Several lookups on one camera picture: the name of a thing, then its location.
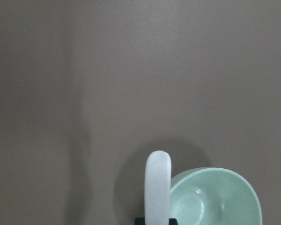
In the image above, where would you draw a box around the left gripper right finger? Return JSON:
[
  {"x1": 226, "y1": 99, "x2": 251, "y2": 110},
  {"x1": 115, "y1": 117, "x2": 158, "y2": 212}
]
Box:
[{"x1": 169, "y1": 218, "x2": 178, "y2": 225}]

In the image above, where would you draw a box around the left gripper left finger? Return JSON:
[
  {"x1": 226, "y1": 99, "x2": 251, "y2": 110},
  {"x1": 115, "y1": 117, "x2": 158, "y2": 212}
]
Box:
[{"x1": 134, "y1": 217, "x2": 145, "y2": 225}]

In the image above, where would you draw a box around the white ceramic spoon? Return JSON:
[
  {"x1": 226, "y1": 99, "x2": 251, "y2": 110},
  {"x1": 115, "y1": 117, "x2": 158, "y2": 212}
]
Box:
[{"x1": 144, "y1": 150, "x2": 171, "y2": 225}]

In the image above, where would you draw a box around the mint green bowl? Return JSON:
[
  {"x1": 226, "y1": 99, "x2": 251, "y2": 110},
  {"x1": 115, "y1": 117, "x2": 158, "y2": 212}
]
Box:
[{"x1": 170, "y1": 167, "x2": 263, "y2": 225}]

